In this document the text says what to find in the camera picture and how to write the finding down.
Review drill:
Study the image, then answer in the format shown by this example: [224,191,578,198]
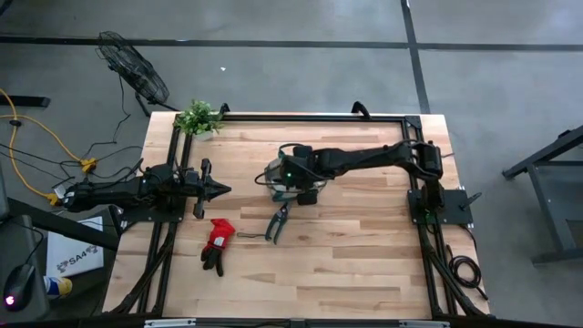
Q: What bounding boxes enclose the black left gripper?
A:
[181,158,232,220]

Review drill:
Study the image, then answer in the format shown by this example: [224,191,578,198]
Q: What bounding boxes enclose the green-handled pruning shears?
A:
[236,200,293,246]

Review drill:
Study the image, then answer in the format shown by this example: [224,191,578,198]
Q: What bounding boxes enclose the red black gardening glove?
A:
[200,217,237,278]

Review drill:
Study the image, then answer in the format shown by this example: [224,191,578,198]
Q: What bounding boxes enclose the beige green gardening bag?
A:
[262,143,329,204]

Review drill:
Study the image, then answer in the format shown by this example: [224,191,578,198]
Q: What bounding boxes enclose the green plant in white pot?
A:
[173,98,225,141]

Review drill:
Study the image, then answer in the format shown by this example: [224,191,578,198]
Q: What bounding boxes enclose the black floor fan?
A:
[95,30,181,118]

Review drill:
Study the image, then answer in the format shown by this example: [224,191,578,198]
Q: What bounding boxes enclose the white printed box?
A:
[45,216,105,278]

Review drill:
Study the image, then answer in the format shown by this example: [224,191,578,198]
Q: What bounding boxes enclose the black diagonal metal bar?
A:
[6,198,120,251]

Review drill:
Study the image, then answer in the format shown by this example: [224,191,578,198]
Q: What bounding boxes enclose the yellow blue white object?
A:
[43,275,74,301]

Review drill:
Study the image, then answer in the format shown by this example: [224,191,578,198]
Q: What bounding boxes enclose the black flat floor bar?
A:
[0,95,51,109]

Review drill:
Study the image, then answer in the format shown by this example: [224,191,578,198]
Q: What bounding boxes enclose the grey side table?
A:
[0,213,50,323]

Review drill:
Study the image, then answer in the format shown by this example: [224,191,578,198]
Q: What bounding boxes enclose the black computer mouse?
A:
[3,262,36,313]

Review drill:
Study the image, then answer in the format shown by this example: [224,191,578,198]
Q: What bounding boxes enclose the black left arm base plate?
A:
[118,200,186,224]

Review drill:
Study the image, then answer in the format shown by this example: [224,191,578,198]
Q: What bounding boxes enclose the black aluminium table frame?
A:
[103,112,491,320]

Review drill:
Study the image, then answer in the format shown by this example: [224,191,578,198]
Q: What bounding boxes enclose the yellow extension cable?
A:
[0,87,99,206]

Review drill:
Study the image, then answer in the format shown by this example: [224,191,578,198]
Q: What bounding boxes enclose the silver metal bracket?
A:
[399,320,451,328]
[144,318,197,328]

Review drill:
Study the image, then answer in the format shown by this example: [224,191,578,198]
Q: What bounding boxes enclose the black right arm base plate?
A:
[407,188,483,225]

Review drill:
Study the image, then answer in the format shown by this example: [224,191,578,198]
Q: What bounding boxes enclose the coiled black cable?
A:
[447,243,489,302]

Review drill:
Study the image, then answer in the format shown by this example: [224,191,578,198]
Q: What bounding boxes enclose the dark metal table frame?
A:
[502,125,583,266]

